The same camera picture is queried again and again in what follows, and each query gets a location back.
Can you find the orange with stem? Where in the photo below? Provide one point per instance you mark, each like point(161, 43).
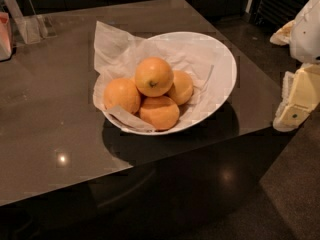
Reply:
point(153, 77)

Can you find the white crumpled paper liner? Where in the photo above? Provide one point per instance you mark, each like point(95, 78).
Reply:
point(116, 50)

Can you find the white rounded gripper body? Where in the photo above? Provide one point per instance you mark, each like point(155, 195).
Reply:
point(306, 34)

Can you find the left orange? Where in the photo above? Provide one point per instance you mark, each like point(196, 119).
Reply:
point(122, 92)

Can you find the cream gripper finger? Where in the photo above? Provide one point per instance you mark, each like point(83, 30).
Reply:
point(282, 36)
point(300, 96)

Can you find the dark slatted appliance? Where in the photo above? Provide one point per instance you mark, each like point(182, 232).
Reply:
point(274, 12)

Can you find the white bowl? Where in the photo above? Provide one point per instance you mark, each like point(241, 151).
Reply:
point(220, 74)

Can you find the right back orange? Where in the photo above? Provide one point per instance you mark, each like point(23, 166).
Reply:
point(182, 87)

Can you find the front orange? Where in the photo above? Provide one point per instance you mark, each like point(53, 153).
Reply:
point(161, 112)

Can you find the pink white container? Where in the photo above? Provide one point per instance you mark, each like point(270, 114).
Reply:
point(5, 37)

